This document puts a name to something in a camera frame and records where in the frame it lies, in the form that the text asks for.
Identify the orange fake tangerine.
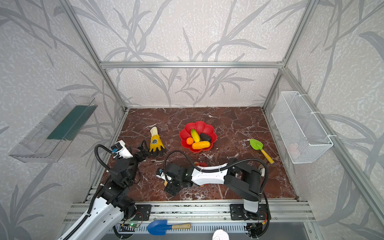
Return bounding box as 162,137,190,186
186,137,195,145

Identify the yellow orange fake fruit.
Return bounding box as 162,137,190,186
192,141,211,150

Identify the green yellow fake mango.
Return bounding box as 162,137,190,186
191,129,201,143

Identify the black fake avocado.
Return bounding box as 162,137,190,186
200,133,212,142

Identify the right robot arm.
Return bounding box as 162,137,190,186
156,159,269,214

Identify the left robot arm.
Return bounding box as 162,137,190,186
59,141,150,240

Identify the red flower-shaped fruit bowl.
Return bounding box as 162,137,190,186
179,121,218,153

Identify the yellow white work glove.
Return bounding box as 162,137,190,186
150,126,166,155

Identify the blue toy shovel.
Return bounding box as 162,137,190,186
147,220,192,236

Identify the green circuit board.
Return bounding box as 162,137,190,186
121,222,142,229

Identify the white round object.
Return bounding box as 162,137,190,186
212,230,230,240

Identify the green toy trowel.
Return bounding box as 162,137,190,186
250,139,275,164

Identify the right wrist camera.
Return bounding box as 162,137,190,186
156,168,167,182

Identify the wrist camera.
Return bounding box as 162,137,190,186
111,140,133,159
156,168,167,182

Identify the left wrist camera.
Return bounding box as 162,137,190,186
111,140,133,159

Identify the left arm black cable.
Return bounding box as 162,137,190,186
94,144,116,172

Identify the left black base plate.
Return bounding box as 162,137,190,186
132,205,152,222

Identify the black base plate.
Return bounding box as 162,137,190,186
132,205,152,222
230,204,271,221

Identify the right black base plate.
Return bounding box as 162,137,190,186
230,204,271,221

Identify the clear plastic wall tray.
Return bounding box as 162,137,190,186
9,94,98,163

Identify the white wire mesh basket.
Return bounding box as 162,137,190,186
272,91,334,164

